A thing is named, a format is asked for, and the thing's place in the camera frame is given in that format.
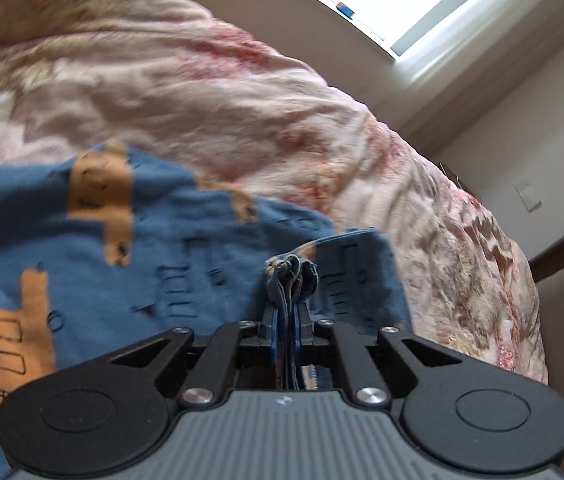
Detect beige pleated curtain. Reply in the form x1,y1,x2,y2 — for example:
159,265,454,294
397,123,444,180
392,0,564,136

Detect white wall switch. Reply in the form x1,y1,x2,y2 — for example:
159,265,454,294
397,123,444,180
514,180,543,213

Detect blue printed pants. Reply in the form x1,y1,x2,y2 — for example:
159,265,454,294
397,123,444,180
0,140,413,480

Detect floral pink bed blanket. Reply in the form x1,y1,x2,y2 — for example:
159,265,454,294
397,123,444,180
0,0,549,387

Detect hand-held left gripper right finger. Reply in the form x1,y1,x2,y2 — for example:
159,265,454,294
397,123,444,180
289,304,468,409

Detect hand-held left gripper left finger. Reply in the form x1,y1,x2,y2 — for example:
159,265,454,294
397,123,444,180
108,306,289,407

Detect beige window sill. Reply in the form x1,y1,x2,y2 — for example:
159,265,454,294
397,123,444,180
287,0,408,63

